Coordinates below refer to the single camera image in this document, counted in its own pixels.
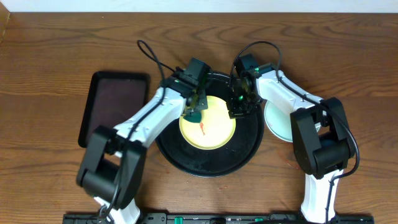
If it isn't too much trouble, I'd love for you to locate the green yellow sponge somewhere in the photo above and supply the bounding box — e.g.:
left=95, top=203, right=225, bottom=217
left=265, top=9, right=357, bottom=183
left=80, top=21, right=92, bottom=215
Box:
left=182, top=112, right=202, bottom=123

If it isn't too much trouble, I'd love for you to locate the yellow plate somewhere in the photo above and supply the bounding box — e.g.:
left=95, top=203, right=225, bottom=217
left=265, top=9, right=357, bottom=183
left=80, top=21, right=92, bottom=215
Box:
left=178, top=96, right=236, bottom=150

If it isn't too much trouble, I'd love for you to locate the light green plate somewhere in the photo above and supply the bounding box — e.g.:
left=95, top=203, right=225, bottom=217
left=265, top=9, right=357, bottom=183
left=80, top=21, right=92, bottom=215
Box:
left=263, top=100, right=323, bottom=143

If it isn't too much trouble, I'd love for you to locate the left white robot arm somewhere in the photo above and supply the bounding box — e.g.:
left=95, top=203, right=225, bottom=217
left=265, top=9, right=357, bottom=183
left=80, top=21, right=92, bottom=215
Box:
left=76, top=70, right=209, bottom=223

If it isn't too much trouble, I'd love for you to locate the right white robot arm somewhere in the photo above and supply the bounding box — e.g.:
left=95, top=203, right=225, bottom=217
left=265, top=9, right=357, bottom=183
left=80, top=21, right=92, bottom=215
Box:
left=227, top=63, right=359, bottom=223

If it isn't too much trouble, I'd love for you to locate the round black tray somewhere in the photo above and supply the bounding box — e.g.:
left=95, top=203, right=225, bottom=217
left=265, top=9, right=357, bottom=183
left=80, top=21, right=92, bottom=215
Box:
left=156, top=73, right=264, bottom=177

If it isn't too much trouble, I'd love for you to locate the dark rectangular tray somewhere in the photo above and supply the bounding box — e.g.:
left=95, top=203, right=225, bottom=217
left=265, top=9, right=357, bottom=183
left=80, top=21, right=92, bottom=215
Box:
left=78, top=71, right=150, bottom=148

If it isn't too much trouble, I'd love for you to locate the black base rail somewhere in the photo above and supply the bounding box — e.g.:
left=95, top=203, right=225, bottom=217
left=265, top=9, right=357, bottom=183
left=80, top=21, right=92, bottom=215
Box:
left=62, top=212, right=376, bottom=224

